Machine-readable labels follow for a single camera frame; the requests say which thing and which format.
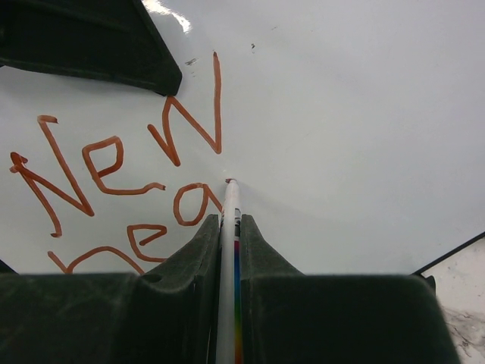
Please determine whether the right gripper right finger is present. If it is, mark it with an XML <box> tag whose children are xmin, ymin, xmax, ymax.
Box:
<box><xmin>240</xmin><ymin>215</ymin><xmax>460</xmax><ymax>363</ymax></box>

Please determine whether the white marker pen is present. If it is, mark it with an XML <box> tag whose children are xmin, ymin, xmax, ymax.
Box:
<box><xmin>215</xmin><ymin>178</ymin><xmax>240</xmax><ymax>363</ymax></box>

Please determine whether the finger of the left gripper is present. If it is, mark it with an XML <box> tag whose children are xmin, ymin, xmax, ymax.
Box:
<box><xmin>1</xmin><ymin>0</ymin><xmax>183</xmax><ymax>96</ymax></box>

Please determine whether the black framed whiteboard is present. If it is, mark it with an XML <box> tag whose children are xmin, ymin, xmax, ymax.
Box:
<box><xmin>1</xmin><ymin>1</ymin><xmax>484</xmax><ymax>273</ymax></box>

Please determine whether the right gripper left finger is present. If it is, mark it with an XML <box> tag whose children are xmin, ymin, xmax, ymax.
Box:
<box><xmin>1</xmin><ymin>215</ymin><xmax>220</xmax><ymax>363</ymax></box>

